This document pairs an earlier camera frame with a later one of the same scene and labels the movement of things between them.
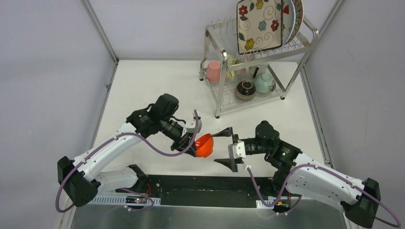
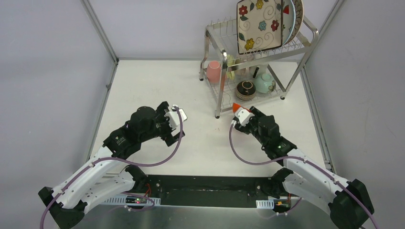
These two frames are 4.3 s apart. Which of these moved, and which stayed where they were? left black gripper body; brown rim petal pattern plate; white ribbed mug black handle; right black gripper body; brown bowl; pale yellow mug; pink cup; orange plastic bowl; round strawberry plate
Moved: orange plastic bowl; left black gripper body; right black gripper body
Stayed: pink cup; pale yellow mug; brown rim petal pattern plate; round strawberry plate; white ribbed mug black handle; brown bowl
